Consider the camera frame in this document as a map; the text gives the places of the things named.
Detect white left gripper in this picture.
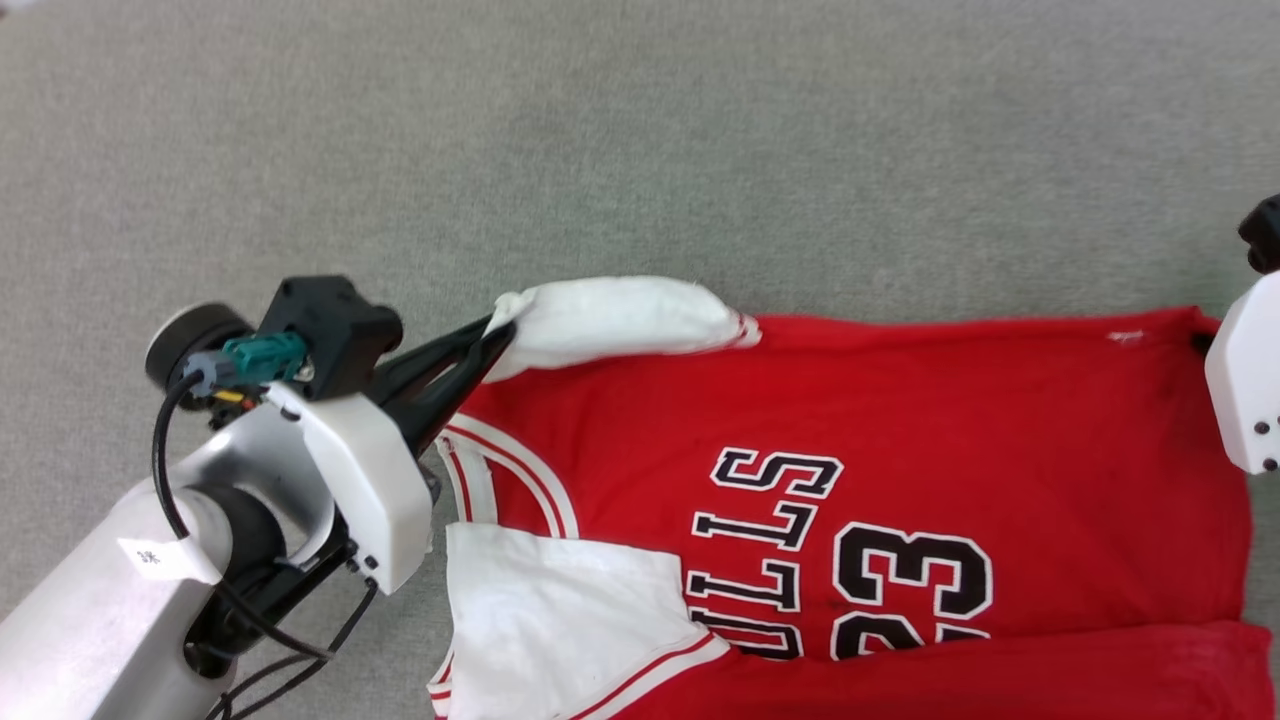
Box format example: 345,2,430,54
263,316,519,597

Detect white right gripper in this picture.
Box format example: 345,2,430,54
1204,269,1280,477

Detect red Bulls jersey white sleeves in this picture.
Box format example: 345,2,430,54
428,275,1280,720

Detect grey fabric cover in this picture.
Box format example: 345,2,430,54
0,0,1280,720

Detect teal cable connector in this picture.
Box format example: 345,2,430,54
221,331,308,387

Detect white paper cable label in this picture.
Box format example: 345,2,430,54
117,534,224,587

